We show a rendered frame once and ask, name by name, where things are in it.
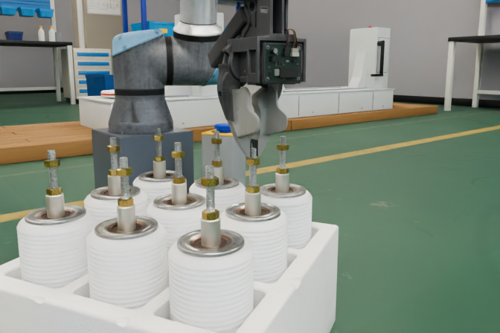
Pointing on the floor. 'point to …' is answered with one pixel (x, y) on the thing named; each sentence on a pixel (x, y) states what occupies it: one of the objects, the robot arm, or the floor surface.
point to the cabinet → (92, 56)
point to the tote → (102, 82)
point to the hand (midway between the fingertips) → (249, 145)
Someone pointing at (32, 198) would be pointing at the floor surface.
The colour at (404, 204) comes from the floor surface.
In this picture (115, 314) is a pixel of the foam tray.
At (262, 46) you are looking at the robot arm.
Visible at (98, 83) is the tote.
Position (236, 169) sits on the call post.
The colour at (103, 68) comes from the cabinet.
